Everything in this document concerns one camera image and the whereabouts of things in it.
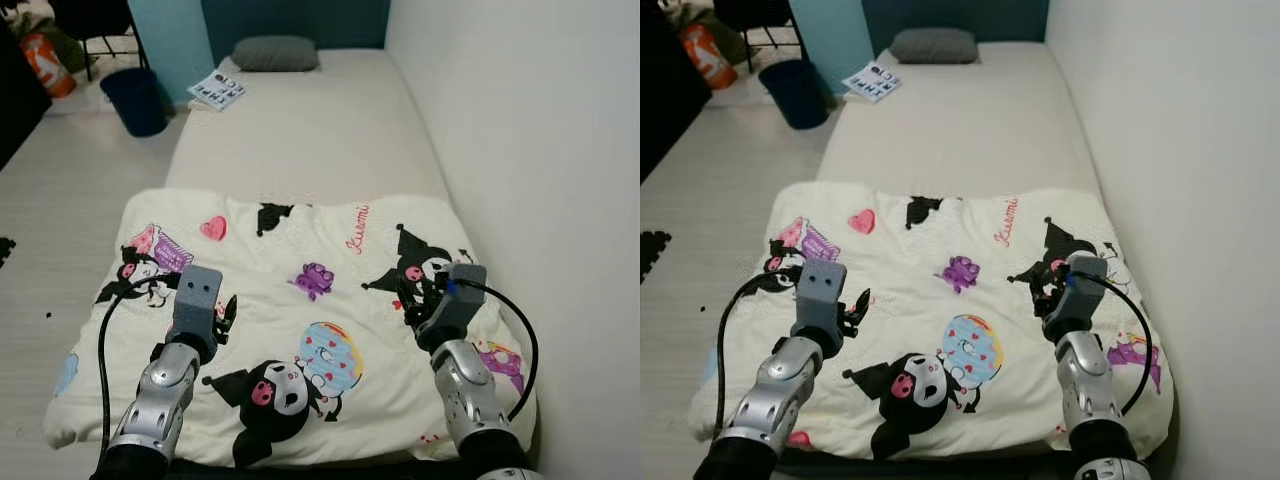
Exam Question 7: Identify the cream cartoon print blanket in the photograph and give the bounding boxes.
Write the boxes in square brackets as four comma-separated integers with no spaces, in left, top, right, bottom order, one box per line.
[42,190,539,469]
[688,182,1173,461]

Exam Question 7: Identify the white blue lettered book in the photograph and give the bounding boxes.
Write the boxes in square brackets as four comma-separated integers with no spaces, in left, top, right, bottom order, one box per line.
[188,70,248,111]
[842,62,903,103]

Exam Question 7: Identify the grey pillow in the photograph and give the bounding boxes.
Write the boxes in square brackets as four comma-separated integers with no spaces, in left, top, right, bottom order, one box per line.
[232,36,321,73]
[890,28,979,65]

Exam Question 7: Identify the cream sheeted mattress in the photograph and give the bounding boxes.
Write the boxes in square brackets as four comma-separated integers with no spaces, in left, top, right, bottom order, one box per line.
[163,48,456,206]
[817,42,1101,201]

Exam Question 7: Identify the blue plastic bucket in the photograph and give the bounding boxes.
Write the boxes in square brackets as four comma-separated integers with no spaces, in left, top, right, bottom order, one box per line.
[100,67,169,138]
[758,58,829,131]

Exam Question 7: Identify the orange white bag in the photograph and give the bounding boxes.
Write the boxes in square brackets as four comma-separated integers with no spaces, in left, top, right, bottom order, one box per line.
[20,32,77,99]
[678,22,739,91]

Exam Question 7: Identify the black folding chair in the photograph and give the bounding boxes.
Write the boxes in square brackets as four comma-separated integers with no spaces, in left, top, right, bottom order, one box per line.
[50,0,151,81]
[715,0,809,73]

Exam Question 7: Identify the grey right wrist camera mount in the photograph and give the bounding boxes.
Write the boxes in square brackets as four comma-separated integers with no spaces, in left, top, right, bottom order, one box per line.
[425,263,489,351]
[1045,255,1109,341]

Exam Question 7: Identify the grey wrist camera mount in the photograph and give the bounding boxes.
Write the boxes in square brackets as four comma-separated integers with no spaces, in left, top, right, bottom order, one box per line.
[425,263,489,351]
[795,258,849,336]
[170,265,224,341]
[1045,255,1109,341]

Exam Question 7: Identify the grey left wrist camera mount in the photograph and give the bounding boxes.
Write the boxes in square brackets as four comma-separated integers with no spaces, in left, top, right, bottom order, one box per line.
[795,258,849,336]
[170,265,224,341]

